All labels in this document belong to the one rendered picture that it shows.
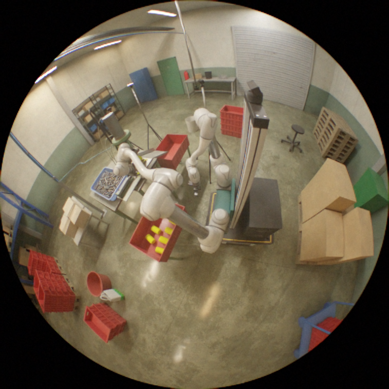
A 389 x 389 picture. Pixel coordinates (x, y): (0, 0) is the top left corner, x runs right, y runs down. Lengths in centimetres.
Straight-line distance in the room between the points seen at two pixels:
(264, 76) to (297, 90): 142
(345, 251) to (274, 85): 570
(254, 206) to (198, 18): 652
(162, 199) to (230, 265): 156
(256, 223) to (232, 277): 103
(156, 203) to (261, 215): 96
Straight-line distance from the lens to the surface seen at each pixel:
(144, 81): 756
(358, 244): 192
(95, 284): 303
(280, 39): 613
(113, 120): 132
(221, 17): 636
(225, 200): 143
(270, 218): 133
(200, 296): 210
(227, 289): 206
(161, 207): 70
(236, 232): 174
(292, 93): 638
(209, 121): 94
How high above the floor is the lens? 201
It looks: 59 degrees down
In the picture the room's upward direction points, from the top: 19 degrees counter-clockwise
